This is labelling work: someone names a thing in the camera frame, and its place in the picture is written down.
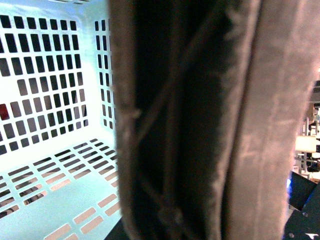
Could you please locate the brown basket handle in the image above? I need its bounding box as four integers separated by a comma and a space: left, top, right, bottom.
109, 0, 320, 240

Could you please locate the light blue plastic basket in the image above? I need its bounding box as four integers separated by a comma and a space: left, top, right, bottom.
0, 0, 121, 240

